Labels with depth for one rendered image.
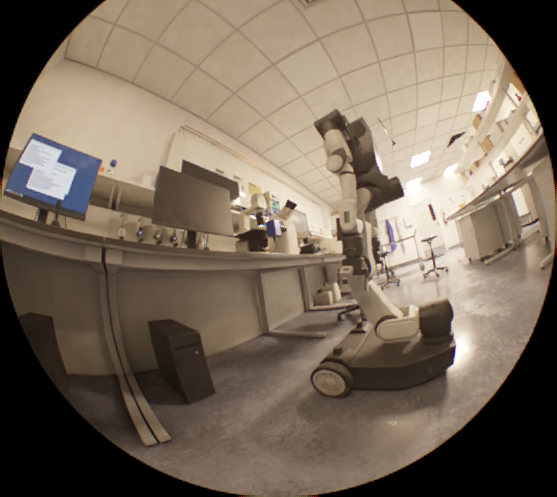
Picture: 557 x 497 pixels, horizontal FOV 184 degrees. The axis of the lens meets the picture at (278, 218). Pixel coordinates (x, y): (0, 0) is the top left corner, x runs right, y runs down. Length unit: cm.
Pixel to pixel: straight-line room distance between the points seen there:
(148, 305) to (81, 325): 54
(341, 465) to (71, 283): 149
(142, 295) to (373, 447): 142
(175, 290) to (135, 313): 37
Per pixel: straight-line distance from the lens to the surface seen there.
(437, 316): 90
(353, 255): 68
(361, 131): 101
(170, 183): 102
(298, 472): 72
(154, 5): 223
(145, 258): 54
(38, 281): 144
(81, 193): 101
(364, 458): 73
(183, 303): 145
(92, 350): 143
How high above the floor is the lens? 65
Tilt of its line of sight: 18 degrees up
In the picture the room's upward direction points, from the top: 9 degrees counter-clockwise
